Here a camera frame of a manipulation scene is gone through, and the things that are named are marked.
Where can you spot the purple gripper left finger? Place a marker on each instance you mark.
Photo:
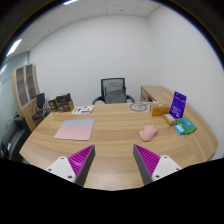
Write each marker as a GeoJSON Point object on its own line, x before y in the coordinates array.
{"type": "Point", "coordinates": [74, 168]}

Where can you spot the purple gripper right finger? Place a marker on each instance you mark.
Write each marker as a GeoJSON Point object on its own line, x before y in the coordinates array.
{"type": "Point", "coordinates": [153, 167]}

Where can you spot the pink computer mouse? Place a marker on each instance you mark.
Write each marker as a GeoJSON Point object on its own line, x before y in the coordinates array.
{"type": "Point", "coordinates": [148, 133]}

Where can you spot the pink blue mouse pad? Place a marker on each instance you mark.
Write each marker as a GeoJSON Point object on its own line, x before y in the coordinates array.
{"type": "Point", "coordinates": [75, 130]}

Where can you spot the small blue box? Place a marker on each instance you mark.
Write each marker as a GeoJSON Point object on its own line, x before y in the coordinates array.
{"type": "Point", "coordinates": [179, 129]}

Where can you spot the yellow small box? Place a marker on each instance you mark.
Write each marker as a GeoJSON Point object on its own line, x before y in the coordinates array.
{"type": "Point", "coordinates": [169, 119]}

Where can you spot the green box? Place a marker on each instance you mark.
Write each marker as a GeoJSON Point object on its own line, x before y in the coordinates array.
{"type": "Point", "coordinates": [187, 125]}

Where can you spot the orange wooden box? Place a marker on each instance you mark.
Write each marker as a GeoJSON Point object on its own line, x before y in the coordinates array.
{"type": "Point", "coordinates": [159, 109]}

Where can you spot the white sticker sheet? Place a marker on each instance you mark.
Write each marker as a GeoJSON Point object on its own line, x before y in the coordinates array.
{"type": "Point", "coordinates": [83, 109]}

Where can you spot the grey round coaster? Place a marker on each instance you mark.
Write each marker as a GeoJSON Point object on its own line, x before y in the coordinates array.
{"type": "Point", "coordinates": [139, 107]}

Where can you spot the dark boxes stack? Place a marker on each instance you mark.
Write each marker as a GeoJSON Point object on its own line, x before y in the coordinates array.
{"type": "Point", "coordinates": [61, 103]}

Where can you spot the black side chair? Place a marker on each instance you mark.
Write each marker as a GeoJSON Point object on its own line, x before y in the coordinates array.
{"type": "Point", "coordinates": [40, 109]}

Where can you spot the purple standing card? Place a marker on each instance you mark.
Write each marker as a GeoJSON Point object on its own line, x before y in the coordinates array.
{"type": "Point", "coordinates": [178, 105]}

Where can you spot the black leather armchair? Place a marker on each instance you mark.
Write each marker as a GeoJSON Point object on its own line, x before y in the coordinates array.
{"type": "Point", "coordinates": [13, 139]}

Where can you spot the wooden side desk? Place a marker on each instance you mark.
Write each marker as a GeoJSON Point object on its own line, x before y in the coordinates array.
{"type": "Point", "coordinates": [156, 93]}

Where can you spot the black mesh office chair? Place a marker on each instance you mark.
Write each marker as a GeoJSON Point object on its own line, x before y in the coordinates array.
{"type": "Point", "coordinates": [113, 90]}

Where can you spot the wooden cabinet with doors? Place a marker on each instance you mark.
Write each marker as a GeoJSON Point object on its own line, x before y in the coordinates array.
{"type": "Point", "coordinates": [25, 89]}

